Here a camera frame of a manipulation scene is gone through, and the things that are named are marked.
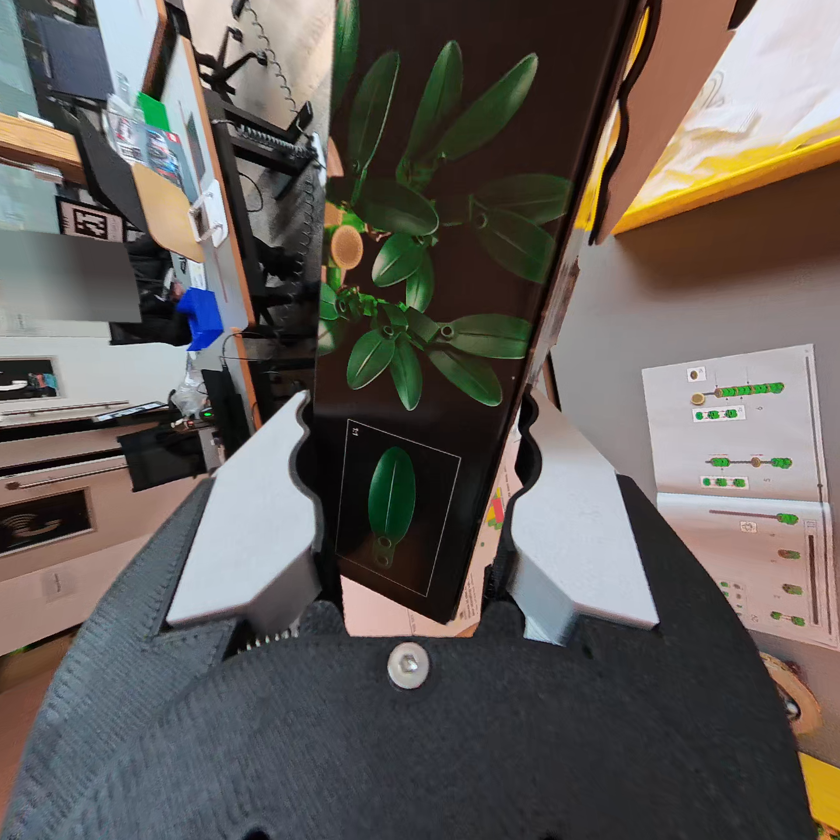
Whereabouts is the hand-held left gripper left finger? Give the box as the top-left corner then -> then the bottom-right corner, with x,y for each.
165,390 -> 327,641

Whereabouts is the large yellow storage bin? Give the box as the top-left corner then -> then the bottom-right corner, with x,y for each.
797,751 -> 840,840

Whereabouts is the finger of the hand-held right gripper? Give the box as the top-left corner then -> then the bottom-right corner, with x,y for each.
589,0 -> 756,245

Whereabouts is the black toy set box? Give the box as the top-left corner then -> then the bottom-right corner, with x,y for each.
314,0 -> 647,624

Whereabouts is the printed instruction sheet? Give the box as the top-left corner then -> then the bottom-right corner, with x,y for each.
456,453 -> 526,634

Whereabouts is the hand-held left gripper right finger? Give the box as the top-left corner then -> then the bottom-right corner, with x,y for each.
489,390 -> 661,648

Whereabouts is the tan toy pot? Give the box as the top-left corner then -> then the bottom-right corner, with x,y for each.
758,651 -> 824,754

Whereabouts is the blue storage bin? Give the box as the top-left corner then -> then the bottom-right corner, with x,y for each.
177,289 -> 224,352

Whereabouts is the white instruction booklet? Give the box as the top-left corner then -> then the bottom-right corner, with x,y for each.
642,344 -> 840,651

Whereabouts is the grey desk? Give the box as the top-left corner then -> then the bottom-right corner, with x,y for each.
548,161 -> 840,769

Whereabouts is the white paper bag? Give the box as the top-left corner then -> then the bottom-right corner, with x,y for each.
640,0 -> 840,204

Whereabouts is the shallow yellow storage bin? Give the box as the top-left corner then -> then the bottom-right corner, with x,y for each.
594,0 -> 840,237

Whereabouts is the small marker sign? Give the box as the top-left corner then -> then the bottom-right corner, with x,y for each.
58,197 -> 126,244

